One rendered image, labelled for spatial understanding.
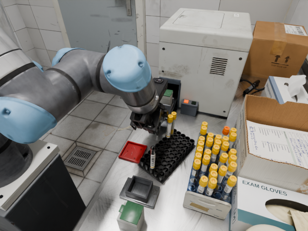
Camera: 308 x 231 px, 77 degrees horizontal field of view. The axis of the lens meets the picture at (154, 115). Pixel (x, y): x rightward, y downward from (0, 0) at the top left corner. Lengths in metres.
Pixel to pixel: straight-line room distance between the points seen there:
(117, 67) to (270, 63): 0.85
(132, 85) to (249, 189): 0.35
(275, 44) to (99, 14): 1.70
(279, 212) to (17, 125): 0.51
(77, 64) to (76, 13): 2.07
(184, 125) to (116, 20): 1.66
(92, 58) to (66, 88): 0.08
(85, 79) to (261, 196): 0.44
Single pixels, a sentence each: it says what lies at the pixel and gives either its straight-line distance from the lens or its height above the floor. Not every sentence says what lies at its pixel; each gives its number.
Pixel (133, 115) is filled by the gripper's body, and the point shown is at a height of 1.06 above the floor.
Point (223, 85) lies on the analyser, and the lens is 0.70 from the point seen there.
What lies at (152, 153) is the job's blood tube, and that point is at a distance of 0.50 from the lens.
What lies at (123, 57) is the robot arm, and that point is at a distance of 0.33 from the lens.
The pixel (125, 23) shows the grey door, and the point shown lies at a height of 0.80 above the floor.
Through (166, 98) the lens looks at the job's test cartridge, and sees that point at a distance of 0.66.
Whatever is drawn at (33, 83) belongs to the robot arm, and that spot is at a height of 1.21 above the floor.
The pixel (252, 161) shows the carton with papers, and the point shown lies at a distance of 0.48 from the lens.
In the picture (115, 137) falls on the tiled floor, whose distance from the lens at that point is 1.88.
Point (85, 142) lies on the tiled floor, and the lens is 1.92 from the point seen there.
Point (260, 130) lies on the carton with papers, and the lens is 0.67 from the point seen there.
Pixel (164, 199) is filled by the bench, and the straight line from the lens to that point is 0.53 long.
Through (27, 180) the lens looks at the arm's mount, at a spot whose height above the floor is 0.89.
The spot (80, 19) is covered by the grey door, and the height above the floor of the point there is 0.79.
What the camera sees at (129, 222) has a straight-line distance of 0.45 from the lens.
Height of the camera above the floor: 1.35
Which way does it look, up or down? 41 degrees down
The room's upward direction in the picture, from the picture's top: straight up
